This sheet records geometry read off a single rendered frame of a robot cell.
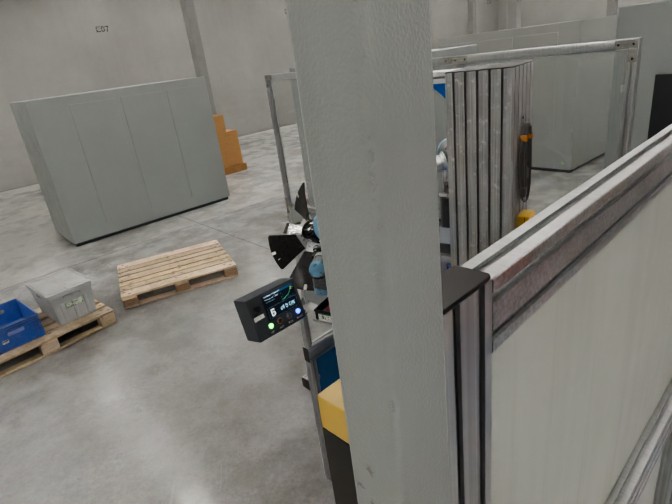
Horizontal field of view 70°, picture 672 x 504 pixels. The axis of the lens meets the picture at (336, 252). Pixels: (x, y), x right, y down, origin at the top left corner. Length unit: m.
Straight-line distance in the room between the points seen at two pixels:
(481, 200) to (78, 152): 6.50
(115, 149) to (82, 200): 0.88
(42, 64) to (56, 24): 1.04
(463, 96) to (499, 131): 0.19
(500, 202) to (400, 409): 1.73
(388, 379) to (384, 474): 0.07
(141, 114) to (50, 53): 6.81
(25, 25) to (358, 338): 14.37
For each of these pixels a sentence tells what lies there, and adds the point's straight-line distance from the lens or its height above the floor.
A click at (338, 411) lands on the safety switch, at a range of 0.33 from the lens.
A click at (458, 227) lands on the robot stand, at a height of 1.42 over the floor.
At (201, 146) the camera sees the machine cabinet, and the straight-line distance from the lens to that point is 8.37.
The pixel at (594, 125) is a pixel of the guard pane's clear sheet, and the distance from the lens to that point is 2.59.
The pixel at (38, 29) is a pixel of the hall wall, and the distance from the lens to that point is 14.58.
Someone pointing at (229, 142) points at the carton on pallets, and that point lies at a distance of 10.88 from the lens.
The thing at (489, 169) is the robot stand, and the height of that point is 1.66.
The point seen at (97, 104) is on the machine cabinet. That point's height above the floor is 1.88.
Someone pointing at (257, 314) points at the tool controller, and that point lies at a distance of 2.04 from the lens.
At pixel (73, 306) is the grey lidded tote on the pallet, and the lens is 5.08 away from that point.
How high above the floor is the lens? 2.15
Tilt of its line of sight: 22 degrees down
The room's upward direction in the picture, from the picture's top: 8 degrees counter-clockwise
